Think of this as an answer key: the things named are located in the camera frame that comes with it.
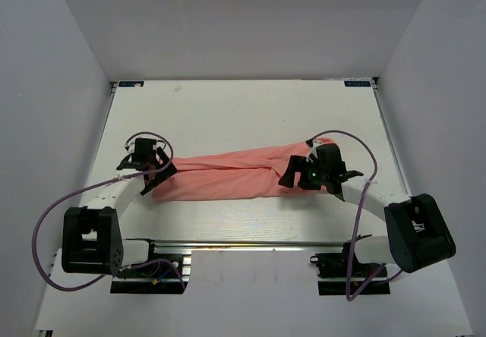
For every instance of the right blue corner label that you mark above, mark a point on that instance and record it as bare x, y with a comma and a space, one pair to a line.
357, 83

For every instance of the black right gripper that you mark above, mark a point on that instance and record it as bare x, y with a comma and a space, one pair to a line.
298, 164

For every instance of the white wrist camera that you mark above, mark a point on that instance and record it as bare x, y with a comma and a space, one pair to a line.
130, 146
312, 146

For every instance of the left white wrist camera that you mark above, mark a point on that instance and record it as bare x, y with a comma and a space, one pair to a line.
130, 146

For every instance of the blue corner label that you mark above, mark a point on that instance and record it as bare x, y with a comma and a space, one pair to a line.
357, 83
130, 83

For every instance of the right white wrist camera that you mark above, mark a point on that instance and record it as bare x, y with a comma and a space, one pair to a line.
312, 146

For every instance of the left blue corner label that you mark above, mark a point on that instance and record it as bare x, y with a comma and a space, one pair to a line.
130, 83

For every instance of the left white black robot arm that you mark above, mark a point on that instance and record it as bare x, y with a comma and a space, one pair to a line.
92, 241

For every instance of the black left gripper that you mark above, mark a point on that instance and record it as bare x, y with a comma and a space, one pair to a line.
162, 175

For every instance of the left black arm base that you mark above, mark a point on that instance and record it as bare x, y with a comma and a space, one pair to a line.
168, 272

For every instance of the pink t shirt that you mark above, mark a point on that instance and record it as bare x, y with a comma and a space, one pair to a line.
239, 175

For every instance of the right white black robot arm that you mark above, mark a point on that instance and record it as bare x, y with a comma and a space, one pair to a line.
417, 235

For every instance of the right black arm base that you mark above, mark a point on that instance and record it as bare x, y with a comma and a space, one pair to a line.
332, 271

